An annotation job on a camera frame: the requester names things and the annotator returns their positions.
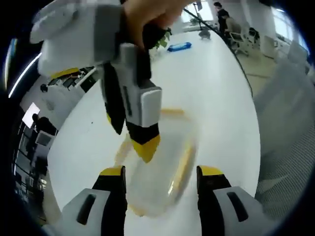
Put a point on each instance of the dark office chair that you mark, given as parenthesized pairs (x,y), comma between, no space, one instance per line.
(253,36)

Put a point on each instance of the blue wipes packet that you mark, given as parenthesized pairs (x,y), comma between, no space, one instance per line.
(179,46)

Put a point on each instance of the grey mesh chair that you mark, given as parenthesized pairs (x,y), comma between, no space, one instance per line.
(288,147)

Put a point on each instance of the white lit monitor screen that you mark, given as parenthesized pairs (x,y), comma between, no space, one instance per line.
(30,114)

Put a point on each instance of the white cabinet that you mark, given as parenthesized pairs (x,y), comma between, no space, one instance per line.
(269,46)

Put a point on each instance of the grey office chair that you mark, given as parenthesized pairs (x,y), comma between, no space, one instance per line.
(43,138)

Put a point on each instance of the person's right hand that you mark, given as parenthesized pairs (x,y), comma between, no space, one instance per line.
(147,12)

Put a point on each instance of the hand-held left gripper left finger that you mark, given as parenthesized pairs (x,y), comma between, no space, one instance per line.
(98,214)

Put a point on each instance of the clear container with yellow buckle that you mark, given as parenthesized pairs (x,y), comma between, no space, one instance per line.
(157,177)

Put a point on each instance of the ceiling light strip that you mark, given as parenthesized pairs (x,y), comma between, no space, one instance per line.
(24,73)

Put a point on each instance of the white office chair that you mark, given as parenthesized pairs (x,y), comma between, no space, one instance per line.
(240,40)

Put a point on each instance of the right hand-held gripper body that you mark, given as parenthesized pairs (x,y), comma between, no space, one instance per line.
(73,37)

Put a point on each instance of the green potted plant white pot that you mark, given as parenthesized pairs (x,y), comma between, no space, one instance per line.
(163,41)

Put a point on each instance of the dark grey rounded object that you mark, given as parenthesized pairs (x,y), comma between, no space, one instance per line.
(205,34)

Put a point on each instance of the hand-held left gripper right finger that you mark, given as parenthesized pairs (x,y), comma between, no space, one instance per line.
(229,216)

